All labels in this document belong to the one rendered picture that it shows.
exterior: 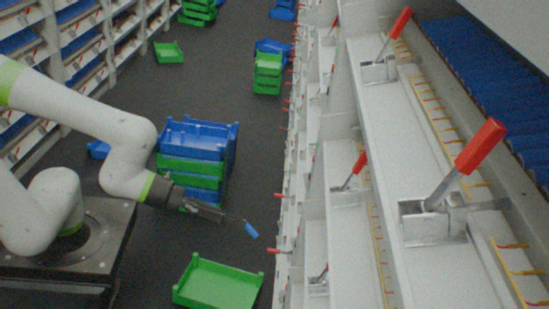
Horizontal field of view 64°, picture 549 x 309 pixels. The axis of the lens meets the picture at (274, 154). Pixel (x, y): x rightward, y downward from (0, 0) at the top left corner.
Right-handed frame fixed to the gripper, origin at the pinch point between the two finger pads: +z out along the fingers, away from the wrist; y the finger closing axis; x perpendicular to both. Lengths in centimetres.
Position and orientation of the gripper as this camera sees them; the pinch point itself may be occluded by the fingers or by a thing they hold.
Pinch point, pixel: (233, 221)
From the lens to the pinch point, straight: 131.5
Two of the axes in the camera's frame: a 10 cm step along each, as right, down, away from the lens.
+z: 8.9, 3.9, 2.3
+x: -4.0, 9.2, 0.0
